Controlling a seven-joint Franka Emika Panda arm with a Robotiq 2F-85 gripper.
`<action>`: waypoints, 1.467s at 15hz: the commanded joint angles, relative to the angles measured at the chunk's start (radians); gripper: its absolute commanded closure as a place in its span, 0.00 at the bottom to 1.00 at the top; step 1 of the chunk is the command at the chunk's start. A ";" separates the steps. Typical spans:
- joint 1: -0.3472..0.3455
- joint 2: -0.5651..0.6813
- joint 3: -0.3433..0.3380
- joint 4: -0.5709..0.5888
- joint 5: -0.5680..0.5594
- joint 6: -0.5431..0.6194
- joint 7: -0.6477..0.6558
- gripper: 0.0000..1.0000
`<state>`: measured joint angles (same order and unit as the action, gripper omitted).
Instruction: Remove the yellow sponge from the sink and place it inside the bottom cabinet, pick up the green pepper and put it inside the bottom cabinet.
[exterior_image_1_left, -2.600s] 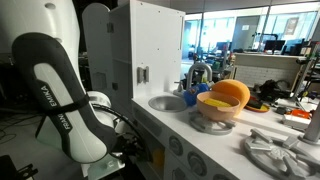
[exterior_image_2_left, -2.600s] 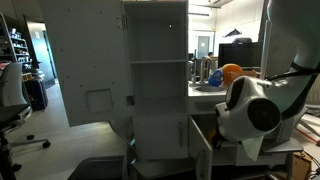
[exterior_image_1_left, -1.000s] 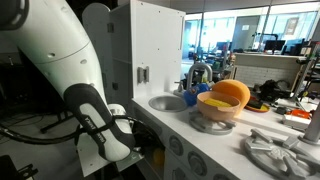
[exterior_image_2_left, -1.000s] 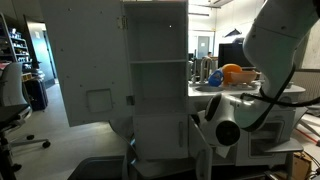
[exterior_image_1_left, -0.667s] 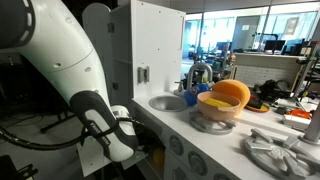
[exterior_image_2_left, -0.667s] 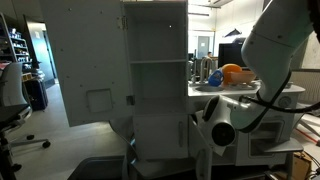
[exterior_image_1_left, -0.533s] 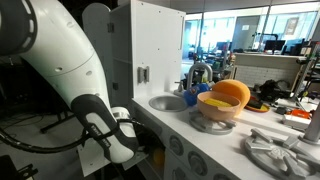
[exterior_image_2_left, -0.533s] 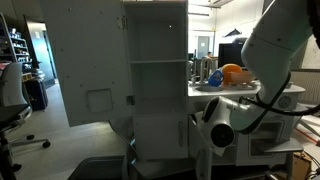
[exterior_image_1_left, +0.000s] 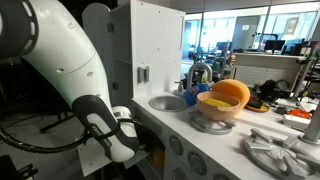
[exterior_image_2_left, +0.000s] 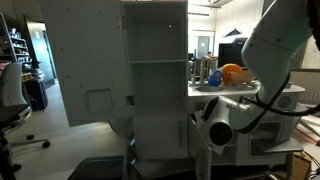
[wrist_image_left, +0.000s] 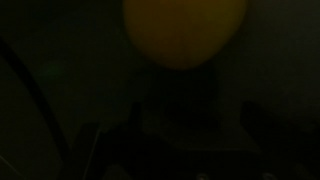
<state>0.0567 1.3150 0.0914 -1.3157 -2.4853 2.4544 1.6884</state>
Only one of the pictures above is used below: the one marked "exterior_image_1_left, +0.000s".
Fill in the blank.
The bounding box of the yellow plate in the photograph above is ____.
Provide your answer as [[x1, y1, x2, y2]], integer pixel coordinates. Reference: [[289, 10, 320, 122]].
[[244, 96, 271, 114]]

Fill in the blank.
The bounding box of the white toy kitchen unit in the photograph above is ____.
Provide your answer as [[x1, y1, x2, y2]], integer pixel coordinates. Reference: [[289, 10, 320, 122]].
[[81, 0, 320, 180]]

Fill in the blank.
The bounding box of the grey wall bracket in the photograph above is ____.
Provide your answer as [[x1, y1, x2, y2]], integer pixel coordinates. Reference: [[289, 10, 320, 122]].
[[136, 65, 151, 85]]

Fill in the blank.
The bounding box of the tan bowl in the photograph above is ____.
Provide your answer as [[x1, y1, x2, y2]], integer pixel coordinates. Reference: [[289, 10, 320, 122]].
[[196, 90, 242, 122]]

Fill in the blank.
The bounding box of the black monitor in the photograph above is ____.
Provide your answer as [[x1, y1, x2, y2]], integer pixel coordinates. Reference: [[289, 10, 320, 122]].
[[263, 39, 287, 54]]

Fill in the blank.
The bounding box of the white upright pole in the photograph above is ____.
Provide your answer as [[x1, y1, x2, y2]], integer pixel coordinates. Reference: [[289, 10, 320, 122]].
[[298, 103, 320, 145]]

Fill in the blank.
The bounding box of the grey toy faucet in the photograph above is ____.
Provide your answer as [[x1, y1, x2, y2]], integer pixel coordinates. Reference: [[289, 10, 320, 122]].
[[185, 62, 215, 92]]

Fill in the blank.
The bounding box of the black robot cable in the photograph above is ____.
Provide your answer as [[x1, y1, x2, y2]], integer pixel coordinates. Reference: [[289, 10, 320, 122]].
[[0, 118, 143, 155]]

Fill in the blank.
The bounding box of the orange and white tool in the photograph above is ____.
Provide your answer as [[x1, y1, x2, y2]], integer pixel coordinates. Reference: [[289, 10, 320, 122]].
[[282, 109, 315, 131]]

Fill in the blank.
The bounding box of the round metal sink basin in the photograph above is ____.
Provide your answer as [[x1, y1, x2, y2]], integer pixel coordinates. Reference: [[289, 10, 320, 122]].
[[148, 95, 189, 113]]

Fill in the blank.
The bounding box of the small white cabinet door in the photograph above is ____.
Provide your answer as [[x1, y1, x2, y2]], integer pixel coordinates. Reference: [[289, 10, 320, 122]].
[[76, 144, 150, 178]]

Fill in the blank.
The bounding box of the tall white cabinet door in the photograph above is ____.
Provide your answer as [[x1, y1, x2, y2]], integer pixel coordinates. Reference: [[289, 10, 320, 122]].
[[82, 2, 114, 101]]

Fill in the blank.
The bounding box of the black bag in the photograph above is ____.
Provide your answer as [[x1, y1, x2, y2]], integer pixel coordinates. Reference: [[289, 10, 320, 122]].
[[258, 79, 292, 103]]

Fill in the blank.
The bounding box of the grey stove knob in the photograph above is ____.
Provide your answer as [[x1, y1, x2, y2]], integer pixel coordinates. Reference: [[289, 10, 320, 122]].
[[187, 151, 208, 177], [168, 135, 185, 157], [213, 173, 232, 180]]

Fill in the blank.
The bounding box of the grey burner grate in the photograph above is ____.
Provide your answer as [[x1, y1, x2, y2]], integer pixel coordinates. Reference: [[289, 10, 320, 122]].
[[188, 109, 238, 136], [242, 128, 320, 180]]

